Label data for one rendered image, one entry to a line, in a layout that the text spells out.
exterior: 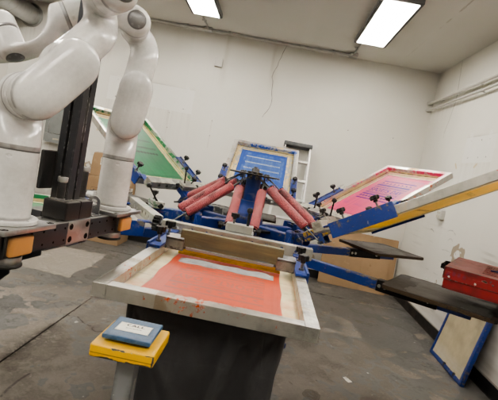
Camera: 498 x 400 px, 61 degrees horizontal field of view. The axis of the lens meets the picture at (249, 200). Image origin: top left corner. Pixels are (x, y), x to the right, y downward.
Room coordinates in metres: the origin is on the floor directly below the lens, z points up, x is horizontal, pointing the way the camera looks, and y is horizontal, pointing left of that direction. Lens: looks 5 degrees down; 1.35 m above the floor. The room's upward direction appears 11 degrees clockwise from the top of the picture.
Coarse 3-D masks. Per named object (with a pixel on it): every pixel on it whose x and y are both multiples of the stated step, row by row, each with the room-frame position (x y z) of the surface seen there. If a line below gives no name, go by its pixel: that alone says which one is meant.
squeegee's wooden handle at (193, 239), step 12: (192, 240) 1.61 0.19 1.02; (204, 240) 1.61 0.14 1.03; (216, 240) 1.60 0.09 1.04; (228, 240) 1.60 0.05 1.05; (240, 240) 1.61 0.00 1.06; (216, 252) 1.60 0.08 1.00; (228, 252) 1.60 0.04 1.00; (240, 252) 1.60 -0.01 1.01; (252, 252) 1.60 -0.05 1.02; (264, 252) 1.60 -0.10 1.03; (276, 252) 1.59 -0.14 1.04
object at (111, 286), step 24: (120, 264) 1.22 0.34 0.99; (144, 264) 1.36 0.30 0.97; (96, 288) 1.03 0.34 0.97; (120, 288) 1.03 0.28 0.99; (144, 288) 1.06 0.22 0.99; (192, 312) 1.02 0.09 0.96; (216, 312) 1.02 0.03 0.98; (240, 312) 1.02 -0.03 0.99; (312, 312) 1.13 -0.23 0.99; (288, 336) 1.01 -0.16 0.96; (312, 336) 1.01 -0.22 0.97
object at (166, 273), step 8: (176, 256) 1.58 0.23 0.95; (184, 256) 1.61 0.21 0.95; (192, 256) 1.63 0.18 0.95; (168, 264) 1.45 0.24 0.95; (176, 264) 1.47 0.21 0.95; (192, 264) 1.51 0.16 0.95; (224, 264) 1.61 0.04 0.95; (160, 272) 1.34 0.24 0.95; (168, 272) 1.36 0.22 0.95; (152, 280) 1.24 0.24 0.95; (160, 280) 1.26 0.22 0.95; (168, 280) 1.27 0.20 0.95; (152, 288) 1.17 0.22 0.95; (160, 288) 1.18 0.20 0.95; (168, 288) 1.20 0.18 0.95; (192, 296) 1.17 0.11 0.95; (200, 296) 1.18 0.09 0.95; (208, 296) 1.19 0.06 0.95
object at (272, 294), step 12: (228, 264) 1.62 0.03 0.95; (252, 276) 1.51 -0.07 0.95; (276, 276) 1.58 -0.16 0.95; (276, 288) 1.41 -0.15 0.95; (216, 300) 1.18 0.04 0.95; (228, 300) 1.20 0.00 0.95; (264, 300) 1.26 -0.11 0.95; (276, 300) 1.28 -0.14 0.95; (264, 312) 1.15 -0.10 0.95; (276, 312) 1.17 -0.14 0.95
